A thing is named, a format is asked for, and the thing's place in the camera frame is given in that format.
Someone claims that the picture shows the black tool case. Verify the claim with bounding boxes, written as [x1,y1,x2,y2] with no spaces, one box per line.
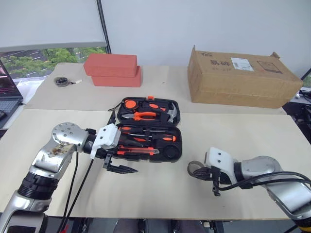
[116,97,183,163]

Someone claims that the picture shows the brown cardboard box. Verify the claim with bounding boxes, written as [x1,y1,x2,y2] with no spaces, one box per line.
[187,44,305,109]

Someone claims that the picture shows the claw hammer black orange handle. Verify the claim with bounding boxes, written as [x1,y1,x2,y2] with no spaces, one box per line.
[141,100,180,125]

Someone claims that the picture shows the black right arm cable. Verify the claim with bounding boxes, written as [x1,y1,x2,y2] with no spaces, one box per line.
[217,170,311,193]

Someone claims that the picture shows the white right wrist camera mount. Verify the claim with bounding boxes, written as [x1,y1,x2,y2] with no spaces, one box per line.
[205,147,238,185]

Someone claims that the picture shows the grey tape roll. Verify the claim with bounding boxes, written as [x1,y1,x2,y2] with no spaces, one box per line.
[187,160,207,178]

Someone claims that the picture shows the orange handled pliers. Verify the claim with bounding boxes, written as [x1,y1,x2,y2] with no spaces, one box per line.
[121,111,157,121]

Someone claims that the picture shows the orange black tape measure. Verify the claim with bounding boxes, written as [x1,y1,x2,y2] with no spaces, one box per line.
[107,100,138,113]

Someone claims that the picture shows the long orange black screwdriver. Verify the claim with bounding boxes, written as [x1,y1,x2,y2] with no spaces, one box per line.
[120,125,170,133]

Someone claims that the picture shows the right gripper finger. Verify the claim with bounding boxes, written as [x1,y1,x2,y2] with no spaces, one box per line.
[193,166,213,182]

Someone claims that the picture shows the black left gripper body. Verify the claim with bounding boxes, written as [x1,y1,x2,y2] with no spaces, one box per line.
[95,145,120,171]

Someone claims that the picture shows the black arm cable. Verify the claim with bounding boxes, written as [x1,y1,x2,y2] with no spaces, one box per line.
[217,170,311,193]
[57,150,79,233]
[64,157,96,233]

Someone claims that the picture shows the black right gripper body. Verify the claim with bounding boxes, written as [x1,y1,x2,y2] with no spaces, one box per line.
[209,166,223,197]

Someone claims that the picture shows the dark equipment with white parts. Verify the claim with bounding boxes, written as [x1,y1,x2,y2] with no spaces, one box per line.
[283,72,311,144]

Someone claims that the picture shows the dark rounded shapes under table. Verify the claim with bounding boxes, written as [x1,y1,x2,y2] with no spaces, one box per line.
[80,218,221,233]

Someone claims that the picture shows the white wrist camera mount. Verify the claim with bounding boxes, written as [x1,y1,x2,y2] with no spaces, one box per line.
[205,147,238,185]
[90,123,121,160]

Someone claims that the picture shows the black vertical pole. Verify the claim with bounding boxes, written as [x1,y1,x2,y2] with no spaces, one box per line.
[95,0,113,55]

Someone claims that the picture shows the open laptop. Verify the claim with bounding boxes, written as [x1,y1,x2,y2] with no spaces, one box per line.
[0,59,24,130]

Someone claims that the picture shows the red rectangular box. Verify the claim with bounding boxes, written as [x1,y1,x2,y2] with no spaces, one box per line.
[83,53,138,78]
[90,66,143,87]

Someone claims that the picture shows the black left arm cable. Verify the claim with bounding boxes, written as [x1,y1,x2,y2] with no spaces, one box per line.
[57,150,79,233]
[64,157,96,233]

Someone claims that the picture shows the short orange black screwdriver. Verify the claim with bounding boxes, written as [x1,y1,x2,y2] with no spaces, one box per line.
[125,133,177,143]

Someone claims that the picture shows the grey window blind bar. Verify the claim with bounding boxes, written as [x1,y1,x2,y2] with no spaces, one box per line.
[0,40,108,53]

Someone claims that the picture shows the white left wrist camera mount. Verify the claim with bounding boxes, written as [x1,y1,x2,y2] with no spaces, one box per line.
[90,123,121,160]

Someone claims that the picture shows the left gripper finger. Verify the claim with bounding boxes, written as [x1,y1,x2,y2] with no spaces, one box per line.
[119,136,144,148]
[106,164,139,175]

